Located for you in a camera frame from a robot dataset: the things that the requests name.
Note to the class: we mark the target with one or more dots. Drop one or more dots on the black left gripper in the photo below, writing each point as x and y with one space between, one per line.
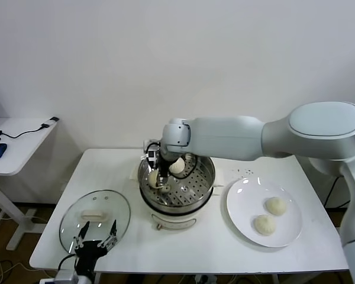
90 250

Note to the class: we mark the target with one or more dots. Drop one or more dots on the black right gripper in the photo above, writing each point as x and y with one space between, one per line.
165 165

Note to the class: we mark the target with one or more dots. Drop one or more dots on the white steamed baozi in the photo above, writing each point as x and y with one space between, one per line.
275 206
153 179
264 225
177 166

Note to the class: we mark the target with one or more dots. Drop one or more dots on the glass pot lid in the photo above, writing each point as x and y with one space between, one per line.
115 207

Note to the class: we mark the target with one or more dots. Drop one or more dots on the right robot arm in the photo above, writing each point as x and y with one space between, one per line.
225 136

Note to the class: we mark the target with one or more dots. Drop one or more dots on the stainless steel steamer basket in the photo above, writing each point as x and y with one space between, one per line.
195 183

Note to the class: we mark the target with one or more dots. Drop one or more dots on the white electric cooking pot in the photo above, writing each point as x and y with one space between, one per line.
177 220

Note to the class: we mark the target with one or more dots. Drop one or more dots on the white round plate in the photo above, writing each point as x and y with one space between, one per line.
245 207

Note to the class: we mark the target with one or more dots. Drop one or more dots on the white side desk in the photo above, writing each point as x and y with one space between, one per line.
17 148

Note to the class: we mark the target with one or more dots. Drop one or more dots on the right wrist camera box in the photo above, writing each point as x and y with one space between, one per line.
152 154

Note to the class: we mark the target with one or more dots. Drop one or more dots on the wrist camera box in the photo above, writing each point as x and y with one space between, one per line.
152 154
65 275

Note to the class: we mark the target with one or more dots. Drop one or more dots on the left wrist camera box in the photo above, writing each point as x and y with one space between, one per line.
65 275

